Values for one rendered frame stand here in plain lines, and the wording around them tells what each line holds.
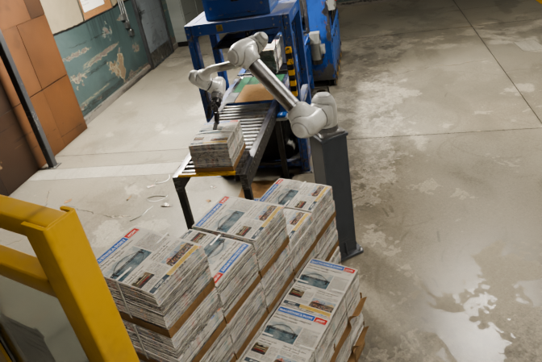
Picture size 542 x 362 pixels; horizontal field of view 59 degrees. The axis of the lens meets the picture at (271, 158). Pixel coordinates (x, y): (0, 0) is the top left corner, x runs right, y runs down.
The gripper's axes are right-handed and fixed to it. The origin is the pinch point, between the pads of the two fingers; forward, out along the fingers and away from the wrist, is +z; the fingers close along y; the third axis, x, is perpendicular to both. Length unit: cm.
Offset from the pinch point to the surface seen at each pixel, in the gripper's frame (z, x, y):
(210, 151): 22.5, -1.5, 2.4
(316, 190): 57, -76, 2
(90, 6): -356, 298, 142
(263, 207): 91, -56, -42
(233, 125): -4.5, -12.4, 10.0
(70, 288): 169, -44, -151
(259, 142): -9.0, -24.1, 38.5
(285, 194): 60, -57, 0
